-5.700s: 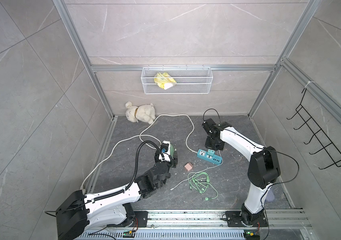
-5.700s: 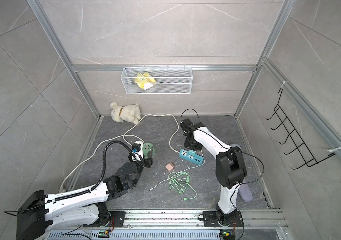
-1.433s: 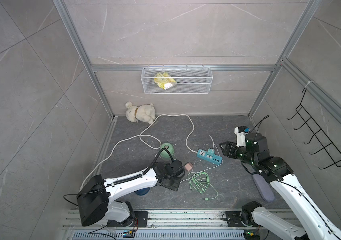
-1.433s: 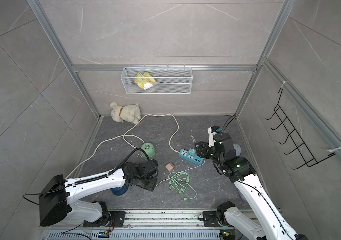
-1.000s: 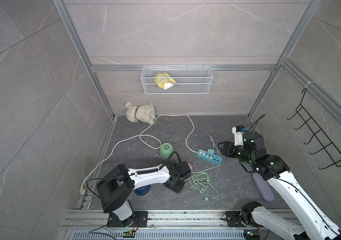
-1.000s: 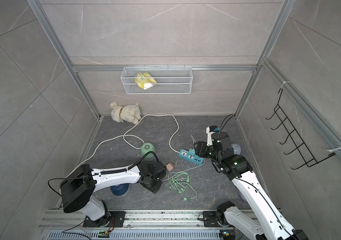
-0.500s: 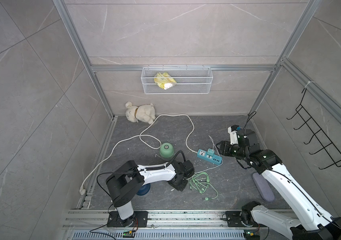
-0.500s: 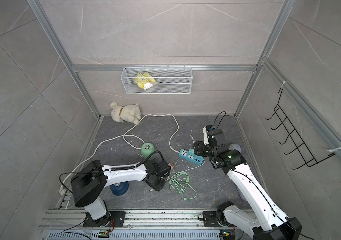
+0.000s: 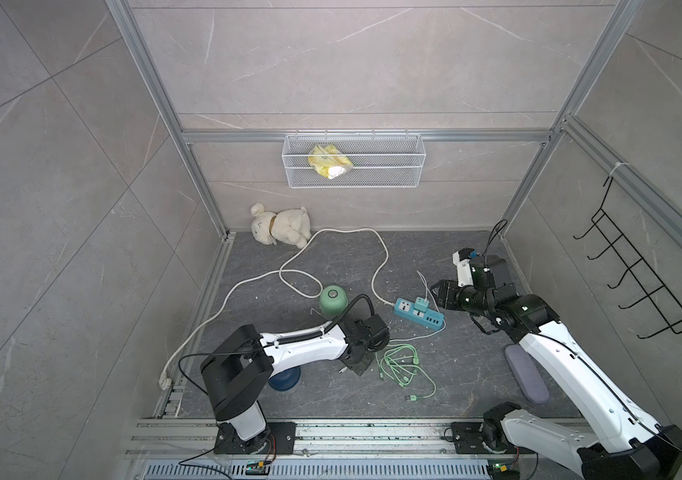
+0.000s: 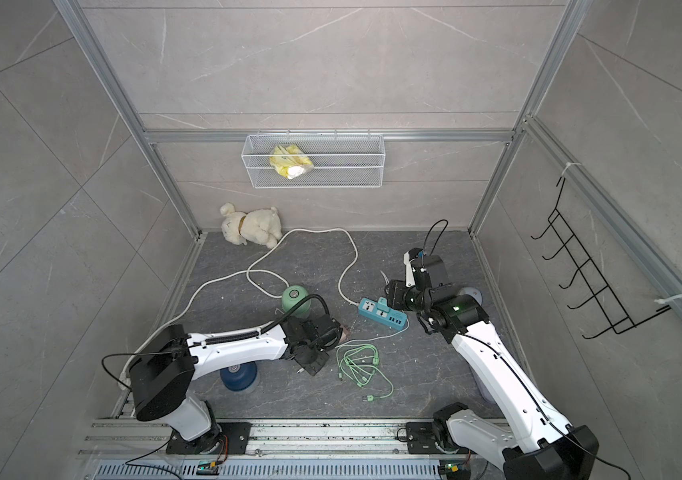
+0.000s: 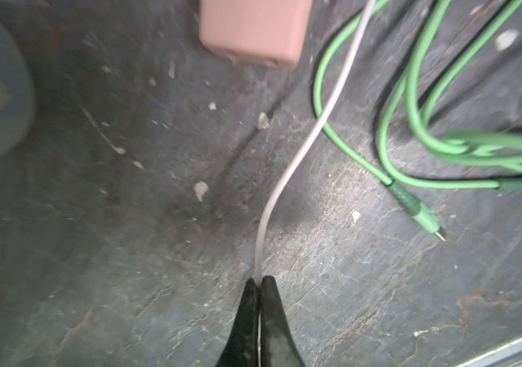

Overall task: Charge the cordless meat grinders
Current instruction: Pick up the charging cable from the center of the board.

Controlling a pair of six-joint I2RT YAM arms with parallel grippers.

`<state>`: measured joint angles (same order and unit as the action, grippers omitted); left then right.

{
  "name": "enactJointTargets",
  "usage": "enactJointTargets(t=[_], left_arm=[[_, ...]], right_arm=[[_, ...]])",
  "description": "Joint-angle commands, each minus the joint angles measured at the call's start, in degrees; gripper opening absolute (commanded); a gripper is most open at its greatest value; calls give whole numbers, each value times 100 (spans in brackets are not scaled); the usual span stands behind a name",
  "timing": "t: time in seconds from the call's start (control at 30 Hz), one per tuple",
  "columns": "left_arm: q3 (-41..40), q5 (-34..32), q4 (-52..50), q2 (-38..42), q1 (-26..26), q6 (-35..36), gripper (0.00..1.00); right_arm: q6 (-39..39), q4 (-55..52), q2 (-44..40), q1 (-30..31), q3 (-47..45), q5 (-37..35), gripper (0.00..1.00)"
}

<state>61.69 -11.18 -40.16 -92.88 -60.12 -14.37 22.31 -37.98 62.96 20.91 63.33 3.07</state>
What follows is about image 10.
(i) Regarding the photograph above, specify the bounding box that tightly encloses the pink USB charger adapter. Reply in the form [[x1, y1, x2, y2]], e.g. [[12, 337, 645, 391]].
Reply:
[[339, 326, 350, 344]]

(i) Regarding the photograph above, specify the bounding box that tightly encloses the white wire wall basket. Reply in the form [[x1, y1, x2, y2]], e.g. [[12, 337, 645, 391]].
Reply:
[[241, 132, 386, 189]]

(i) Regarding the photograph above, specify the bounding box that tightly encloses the yellow packet in basket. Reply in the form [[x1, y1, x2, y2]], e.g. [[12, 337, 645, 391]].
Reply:
[[269, 144, 314, 180]]

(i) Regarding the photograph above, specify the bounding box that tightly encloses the thick white power cord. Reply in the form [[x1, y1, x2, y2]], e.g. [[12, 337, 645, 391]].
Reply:
[[116, 227, 361, 385]]

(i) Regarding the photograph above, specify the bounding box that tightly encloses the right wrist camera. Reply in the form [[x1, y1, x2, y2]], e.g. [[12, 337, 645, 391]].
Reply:
[[403, 247, 432, 290]]

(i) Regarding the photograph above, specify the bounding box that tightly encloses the black wire hook rack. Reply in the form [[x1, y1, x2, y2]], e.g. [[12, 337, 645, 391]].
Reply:
[[530, 177, 672, 340]]

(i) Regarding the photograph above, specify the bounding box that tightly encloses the teal USB charger adapter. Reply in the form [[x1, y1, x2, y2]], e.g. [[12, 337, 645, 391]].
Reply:
[[377, 297, 390, 314]]

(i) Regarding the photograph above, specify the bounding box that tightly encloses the green USB cable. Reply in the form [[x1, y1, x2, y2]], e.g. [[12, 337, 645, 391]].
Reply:
[[334, 343, 396, 403]]

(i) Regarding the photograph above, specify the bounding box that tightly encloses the white plush teddy bear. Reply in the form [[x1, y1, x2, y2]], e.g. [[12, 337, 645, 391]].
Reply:
[[220, 203, 282, 249]]

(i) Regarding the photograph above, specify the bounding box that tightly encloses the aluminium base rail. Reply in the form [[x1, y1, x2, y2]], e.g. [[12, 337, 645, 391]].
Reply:
[[71, 415, 517, 479]]

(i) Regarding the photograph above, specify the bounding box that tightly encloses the purple glasses case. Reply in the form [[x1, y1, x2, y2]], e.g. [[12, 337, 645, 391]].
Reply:
[[471, 368, 496, 404]]

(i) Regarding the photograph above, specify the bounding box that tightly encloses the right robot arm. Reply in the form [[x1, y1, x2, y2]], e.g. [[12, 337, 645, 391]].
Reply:
[[385, 244, 600, 479]]

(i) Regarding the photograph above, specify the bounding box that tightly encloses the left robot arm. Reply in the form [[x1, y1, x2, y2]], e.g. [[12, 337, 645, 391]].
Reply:
[[100, 294, 346, 455]]

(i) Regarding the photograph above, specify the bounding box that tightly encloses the teal power strip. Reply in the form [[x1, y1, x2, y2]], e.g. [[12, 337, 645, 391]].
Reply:
[[358, 297, 408, 332]]

